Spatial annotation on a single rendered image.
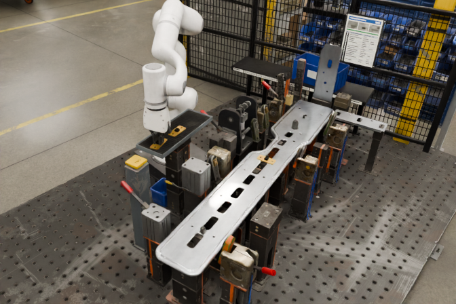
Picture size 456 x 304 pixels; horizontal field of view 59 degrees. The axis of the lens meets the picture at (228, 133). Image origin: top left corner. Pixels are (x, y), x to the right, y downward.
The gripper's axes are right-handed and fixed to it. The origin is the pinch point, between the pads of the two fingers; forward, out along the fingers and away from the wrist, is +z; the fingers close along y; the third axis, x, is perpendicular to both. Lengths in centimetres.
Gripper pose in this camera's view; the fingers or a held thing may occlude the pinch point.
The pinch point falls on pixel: (158, 138)
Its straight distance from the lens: 166.9
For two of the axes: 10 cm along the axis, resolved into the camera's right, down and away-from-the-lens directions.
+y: 9.3, 2.3, -2.9
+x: 3.6, -4.9, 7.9
